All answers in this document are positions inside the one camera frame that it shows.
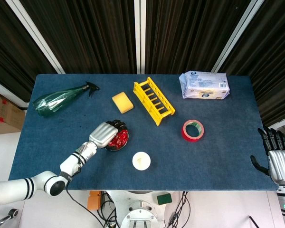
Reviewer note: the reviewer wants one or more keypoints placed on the white paper cup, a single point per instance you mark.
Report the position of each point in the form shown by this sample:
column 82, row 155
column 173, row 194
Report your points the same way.
column 145, row 164

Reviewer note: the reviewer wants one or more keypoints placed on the round metal plate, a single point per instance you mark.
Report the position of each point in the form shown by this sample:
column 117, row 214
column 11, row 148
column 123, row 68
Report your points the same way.
column 112, row 149

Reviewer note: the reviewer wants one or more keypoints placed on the white low frame rail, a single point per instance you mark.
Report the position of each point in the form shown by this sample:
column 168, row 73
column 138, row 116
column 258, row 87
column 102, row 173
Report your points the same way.
column 280, row 123
column 9, row 95

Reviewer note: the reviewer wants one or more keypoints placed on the heap of red candies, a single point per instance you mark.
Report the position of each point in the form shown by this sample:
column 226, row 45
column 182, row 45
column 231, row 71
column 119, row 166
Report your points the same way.
column 120, row 140

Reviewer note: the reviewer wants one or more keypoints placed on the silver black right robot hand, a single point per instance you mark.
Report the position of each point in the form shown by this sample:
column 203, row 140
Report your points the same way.
column 281, row 166

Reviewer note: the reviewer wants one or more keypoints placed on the white robot torso base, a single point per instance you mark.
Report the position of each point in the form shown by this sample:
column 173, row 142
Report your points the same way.
column 137, row 202

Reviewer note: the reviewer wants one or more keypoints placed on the yellow sponge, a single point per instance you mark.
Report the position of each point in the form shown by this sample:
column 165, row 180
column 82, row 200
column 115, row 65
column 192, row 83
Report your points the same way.
column 122, row 103

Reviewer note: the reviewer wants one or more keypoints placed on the red tape roll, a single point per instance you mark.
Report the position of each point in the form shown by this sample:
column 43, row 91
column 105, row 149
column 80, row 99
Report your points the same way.
column 192, row 139

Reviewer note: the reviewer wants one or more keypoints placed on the cardboard box with red tape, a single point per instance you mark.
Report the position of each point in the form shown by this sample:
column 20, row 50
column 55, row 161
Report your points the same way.
column 12, row 114

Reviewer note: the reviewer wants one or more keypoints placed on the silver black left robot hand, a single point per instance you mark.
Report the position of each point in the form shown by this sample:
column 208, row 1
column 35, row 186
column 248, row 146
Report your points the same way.
column 102, row 134

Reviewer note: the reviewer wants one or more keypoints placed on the black pleated curtain panel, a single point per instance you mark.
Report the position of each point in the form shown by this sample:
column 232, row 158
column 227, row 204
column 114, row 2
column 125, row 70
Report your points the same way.
column 192, row 35
column 275, row 59
column 9, row 47
column 85, row 35

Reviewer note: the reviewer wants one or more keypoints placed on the black angled strut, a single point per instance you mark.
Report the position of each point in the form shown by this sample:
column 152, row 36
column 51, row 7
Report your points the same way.
column 254, row 222

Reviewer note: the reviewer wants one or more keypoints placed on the orange box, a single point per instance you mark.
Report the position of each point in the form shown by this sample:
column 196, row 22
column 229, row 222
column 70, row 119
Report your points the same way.
column 94, row 200

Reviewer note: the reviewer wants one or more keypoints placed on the green plastic spray bottle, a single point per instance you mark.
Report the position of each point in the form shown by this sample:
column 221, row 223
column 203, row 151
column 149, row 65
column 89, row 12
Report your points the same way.
column 54, row 102

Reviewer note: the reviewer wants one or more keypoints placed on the yellow test tube rack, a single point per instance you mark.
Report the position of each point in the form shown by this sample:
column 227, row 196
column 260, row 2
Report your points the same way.
column 154, row 114

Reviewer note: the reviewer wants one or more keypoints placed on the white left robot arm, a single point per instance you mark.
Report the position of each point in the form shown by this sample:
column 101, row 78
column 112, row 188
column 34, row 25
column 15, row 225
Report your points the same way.
column 14, row 188

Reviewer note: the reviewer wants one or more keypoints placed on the green block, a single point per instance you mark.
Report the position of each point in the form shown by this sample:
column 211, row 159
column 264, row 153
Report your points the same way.
column 164, row 199

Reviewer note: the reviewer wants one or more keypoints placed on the white frame post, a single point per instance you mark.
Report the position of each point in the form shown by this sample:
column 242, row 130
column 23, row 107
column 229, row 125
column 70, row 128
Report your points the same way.
column 36, row 35
column 136, row 35
column 237, row 35

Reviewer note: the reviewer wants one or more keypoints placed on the white wet wipes pack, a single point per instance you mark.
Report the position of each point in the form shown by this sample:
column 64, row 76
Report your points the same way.
column 204, row 85

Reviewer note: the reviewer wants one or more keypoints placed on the blue felt table cover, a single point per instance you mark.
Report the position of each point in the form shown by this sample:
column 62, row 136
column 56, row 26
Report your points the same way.
column 204, row 166

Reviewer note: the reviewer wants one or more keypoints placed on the chrome chair base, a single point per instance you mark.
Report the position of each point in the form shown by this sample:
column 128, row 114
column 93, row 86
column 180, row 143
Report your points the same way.
column 13, row 212

